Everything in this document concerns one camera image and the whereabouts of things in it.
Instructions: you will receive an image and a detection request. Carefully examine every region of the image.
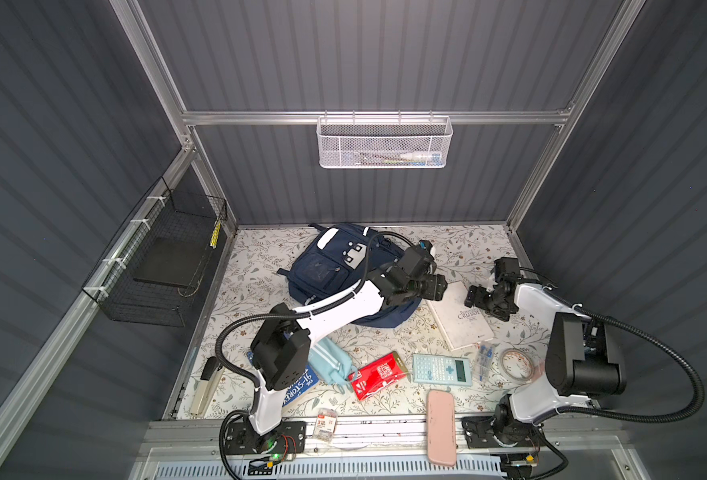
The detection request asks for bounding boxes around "white notebook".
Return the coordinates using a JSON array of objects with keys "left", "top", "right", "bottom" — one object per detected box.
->
[{"left": 427, "top": 281, "right": 495, "bottom": 351}]

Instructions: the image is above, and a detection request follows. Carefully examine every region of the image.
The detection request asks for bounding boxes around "navy blue student backpack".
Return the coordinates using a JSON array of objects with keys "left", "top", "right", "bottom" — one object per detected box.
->
[{"left": 277, "top": 223, "right": 424, "bottom": 328}]

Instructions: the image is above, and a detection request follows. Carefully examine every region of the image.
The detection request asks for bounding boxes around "light teal pencil pouch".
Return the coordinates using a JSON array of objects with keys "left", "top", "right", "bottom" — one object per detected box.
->
[{"left": 308, "top": 338, "right": 355, "bottom": 393}]

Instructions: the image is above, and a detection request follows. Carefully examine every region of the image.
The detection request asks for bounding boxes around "blue treehouse storybook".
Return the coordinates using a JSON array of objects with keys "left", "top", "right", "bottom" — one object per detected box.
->
[{"left": 246, "top": 351, "right": 319, "bottom": 410}]

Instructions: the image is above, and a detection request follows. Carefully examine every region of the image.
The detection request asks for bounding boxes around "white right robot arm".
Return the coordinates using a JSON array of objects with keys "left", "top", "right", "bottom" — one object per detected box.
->
[{"left": 465, "top": 257, "right": 627, "bottom": 447}]

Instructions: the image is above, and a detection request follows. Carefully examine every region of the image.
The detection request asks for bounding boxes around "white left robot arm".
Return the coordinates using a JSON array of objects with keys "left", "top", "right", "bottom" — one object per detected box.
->
[{"left": 248, "top": 240, "right": 447, "bottom": 436}]

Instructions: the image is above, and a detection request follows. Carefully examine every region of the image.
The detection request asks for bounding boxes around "clear pen pack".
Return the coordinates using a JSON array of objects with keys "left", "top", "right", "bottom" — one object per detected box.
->
[{"left": 477, "top": 342, "right": 495, "bottom": 383}]

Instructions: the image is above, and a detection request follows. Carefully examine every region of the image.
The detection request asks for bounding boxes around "clear tape roll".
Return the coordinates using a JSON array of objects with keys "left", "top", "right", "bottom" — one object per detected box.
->
[{"left": 499, "top": 347, "right": 543, "bottom": 384}]

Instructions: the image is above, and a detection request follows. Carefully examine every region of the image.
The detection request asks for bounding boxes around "teal calculator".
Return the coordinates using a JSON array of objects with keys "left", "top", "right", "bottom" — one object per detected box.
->
[{"left": 411, "top": 353, "right": 473, "bottom": 387}]

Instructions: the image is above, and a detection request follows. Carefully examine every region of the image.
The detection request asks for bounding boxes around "red snack packet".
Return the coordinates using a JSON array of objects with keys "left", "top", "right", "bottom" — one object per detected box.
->
[{"left": 347, "top": 351, "right": 407, "bottom": 401}]

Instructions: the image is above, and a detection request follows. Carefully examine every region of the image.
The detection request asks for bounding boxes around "pink pencil case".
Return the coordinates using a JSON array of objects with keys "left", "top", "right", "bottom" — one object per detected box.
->
[{"left": 425, "top": 390, "right": 457, "bottom": 467}]

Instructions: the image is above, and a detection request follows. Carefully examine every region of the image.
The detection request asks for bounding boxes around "white marker in basket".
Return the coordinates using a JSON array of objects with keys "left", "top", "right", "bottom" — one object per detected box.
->
[{"left": 399, "top": 151, "right": 443, "bottom": 165}]

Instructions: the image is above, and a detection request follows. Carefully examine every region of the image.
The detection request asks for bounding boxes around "small clear eraser box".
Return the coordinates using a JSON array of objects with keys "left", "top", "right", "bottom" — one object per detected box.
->
[{"left": 313, "top": 408, "right": 337, "bottom": 443}]

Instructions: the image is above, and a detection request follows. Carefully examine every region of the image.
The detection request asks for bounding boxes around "beige stapler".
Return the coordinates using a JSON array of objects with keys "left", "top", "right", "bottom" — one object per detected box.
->
[{"left": 189, "top": 356, "right": 223, "bottom": 419}]

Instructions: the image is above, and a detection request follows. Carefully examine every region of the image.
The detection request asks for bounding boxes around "white wire mesh basket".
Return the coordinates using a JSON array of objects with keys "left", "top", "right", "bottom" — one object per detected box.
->
[{"left": 315, "top": 115, "right": 453, "bottom": 170}]

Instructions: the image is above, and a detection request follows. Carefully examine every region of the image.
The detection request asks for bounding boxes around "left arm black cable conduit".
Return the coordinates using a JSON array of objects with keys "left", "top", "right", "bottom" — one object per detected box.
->
[{"left": 214, "top": 230, "right": 417, "bottom": 385}]

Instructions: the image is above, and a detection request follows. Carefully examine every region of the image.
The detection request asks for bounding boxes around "black wire wall basket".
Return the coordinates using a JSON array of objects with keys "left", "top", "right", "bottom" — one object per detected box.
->
[{"left": 82, "top": 182, "right": 228, "bottom": 328}]

